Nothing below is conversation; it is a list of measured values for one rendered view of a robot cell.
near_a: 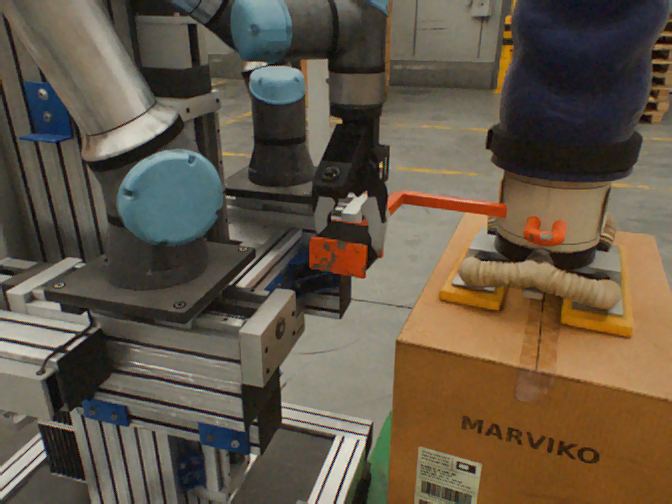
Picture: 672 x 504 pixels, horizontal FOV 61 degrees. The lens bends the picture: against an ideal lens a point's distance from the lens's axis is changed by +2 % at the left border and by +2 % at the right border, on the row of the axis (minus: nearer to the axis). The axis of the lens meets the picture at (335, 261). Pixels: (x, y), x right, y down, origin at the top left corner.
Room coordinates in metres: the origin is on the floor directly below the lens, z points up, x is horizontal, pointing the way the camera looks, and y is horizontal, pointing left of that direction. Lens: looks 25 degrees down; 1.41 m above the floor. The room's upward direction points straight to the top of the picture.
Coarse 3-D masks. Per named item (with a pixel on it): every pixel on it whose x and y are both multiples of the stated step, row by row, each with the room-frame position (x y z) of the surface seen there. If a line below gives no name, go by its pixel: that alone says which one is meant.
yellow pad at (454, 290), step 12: (480, 228) 1.10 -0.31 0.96; (492, 228) 1.03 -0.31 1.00; (468, 252) 0.98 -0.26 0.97; (456, 264) 0.93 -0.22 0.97; (456, 276) 0.87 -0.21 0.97; (444, 288) 0.83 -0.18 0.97; (456, 288) 0.83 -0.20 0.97; (468, 288) 0.83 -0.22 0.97; (480, 288) 0.82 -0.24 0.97; (492, 288) 0.82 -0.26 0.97; (504, 288) 0.83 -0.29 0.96; (444, 300) 0.82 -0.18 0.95; (456, 300) 0.81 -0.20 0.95; (468, 300) 0.80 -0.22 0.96; (480, 300) 0.80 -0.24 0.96; (492, 300) 0.79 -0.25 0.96
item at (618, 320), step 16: (624, 256) 0.96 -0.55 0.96; (576, 272) 0.89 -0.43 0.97; (624, 272) 0.90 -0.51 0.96; (624, 288) 0.83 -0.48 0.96; (576, 304) 0.77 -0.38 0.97; (624, 304) 0.78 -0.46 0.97; (560, 320) 0.75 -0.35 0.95; (576, 320) 0.74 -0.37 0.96; (592, 320) 0.73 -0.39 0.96; (608, 320) 0.73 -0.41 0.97; (624, 320) 0.73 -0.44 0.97; (624, 336) 0.71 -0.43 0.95
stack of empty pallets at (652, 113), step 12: (660, 36) 7.91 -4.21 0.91; (660, 48) 6.92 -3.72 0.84; (660, 60) 6.92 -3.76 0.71; (660, 72) 6.95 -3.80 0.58; (660, 84) 7.04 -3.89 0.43; (660, 96) 6.93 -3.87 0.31; (648, 108) 7.10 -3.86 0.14; (660, 108) 6.89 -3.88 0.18; (648, 120) 7.09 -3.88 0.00; (660, 120) 6.90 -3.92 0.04
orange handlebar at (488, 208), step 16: (400, 192) 0.98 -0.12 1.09; (416, 192) 0.98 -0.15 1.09; (448, 208) 0.94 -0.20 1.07; (464, 208) 0.93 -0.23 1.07; (480, 208) 0.92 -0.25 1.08; (496, 208) 0.91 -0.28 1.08; (528, 224) 0.82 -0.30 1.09; (560, 224) 0.82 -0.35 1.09; (528, 240) 0.79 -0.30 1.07; (544, 240) 0.78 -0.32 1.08; (560, 240) 0.78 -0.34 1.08
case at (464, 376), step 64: (448, 256) 1.01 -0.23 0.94; (640, 256) 1.01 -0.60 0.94; (448, 320) 0.76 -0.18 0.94; (512, 320) 0.76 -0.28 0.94; (640, 320) 0.77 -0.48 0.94; (448, 384) 0.68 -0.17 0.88; (512, 384) 0.65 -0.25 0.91; (576, 384) 0.62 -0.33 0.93; (640, 384) 0.61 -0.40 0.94; (448, 448) 0.67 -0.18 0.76; (512, 448) 0.64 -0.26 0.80; (576, 448) 0.61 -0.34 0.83; (640, 448) 0.58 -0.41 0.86
